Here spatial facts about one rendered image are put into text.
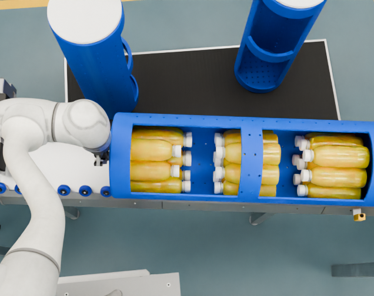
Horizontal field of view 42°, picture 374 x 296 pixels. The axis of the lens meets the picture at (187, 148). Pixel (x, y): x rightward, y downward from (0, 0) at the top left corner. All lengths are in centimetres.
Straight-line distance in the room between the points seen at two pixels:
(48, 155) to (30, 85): 119
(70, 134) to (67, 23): 77
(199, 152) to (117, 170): 38
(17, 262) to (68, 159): 101
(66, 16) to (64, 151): 50
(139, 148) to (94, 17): 60
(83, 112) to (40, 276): 46
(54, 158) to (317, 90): 157
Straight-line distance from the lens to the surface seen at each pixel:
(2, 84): 207
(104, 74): 211
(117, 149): 149
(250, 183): 152
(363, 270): 236
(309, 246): 277
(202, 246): 267
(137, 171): 156
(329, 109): 280
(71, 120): 117
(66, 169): 182
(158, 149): 153
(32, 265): 85
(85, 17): 191
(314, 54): 291
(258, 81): 276
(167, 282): 159
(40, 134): 122
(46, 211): 97
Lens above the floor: 266
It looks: 75 degrees down
